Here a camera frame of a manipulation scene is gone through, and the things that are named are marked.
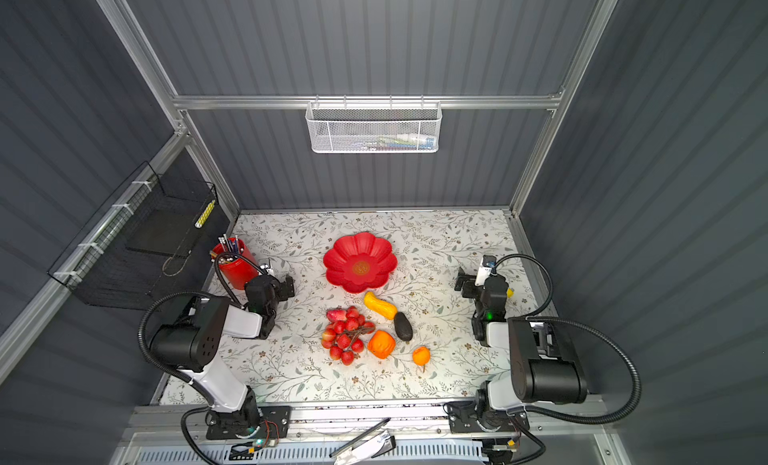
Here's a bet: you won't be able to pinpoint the single fake strawberry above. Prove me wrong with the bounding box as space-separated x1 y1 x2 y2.
326 309 347 323

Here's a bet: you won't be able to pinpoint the small orange fake tangerine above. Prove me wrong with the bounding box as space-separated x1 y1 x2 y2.
412 346 431 371

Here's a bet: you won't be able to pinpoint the dark fake avocado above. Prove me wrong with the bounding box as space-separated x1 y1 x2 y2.
393 312 414 342

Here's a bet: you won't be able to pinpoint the orange fake bell pepper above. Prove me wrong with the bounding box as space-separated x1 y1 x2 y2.
367 330 396 360

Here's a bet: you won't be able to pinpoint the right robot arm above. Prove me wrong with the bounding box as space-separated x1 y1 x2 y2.
454 267 588 430

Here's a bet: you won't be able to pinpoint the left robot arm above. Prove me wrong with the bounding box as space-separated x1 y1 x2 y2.
137 275 295 441

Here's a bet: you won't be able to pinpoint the red flower-shaped fruit bowl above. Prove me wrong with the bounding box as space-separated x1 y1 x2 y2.
323 232 398 294

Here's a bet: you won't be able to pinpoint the red pen cup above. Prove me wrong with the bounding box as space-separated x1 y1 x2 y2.
210 239 260 291

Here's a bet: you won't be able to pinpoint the pens in red cup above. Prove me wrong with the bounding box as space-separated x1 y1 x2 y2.
218 234 241 262

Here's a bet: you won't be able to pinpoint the yellow marker in black basket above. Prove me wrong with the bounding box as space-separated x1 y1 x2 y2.
194 199 217 229

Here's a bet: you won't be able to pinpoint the items in white basket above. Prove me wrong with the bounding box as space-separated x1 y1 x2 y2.
352 133 438 152

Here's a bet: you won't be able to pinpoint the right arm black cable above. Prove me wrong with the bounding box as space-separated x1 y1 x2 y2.
495 253 643 425

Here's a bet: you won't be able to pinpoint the black wire wall basket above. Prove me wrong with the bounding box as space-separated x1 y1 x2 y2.
48 164 228 310

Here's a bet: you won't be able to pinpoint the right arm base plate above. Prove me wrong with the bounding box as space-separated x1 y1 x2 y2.
442 400 530 434

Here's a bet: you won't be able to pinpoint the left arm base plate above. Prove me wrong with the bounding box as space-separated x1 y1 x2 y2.
205 406 292 440

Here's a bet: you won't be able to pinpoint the silver tool at front rail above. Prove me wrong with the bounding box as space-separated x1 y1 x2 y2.
329 418 396 465

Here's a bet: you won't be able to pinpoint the white wire wall basket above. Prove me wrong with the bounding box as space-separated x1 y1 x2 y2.
305 102 443 154

